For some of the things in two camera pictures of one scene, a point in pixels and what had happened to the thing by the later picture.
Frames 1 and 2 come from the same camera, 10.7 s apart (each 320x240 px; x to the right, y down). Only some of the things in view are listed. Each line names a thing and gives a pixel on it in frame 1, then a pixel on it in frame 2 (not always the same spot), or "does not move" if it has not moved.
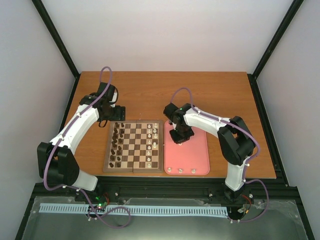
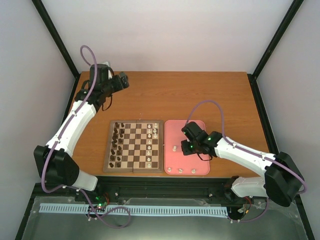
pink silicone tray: [191, 157] does not move
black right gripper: [177, 140] to [186, 151]
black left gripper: [117, 117] to [125, 80]
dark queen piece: [113, 143] does not move
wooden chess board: [134, 146] does not move
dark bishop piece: [115, 136] does not move
